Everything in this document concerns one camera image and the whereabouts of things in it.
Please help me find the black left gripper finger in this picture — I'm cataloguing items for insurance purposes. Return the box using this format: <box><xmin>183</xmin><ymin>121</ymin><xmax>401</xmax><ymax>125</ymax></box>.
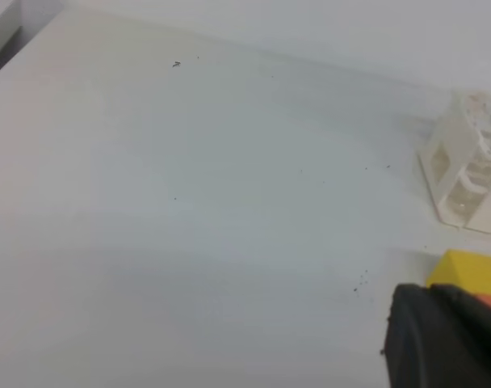
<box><xmin>380</xmin><ymin>284</ymin><xmax>491</xmax><ymax>388</ymax></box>

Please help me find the white plastic test tube rack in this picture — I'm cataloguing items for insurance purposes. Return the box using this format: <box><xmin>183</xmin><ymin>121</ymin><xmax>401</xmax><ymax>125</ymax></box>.
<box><xmin>418</xmin><ymin>91</ymin><xmax>491</xmax><ymax>234</ymax></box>

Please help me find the yellow cube block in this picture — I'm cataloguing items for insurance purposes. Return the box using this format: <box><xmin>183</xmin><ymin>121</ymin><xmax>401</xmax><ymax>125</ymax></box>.
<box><xmin>426</xmin><ymin>250</ymin><xmax>491</xmax><ymax>296</ymax></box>

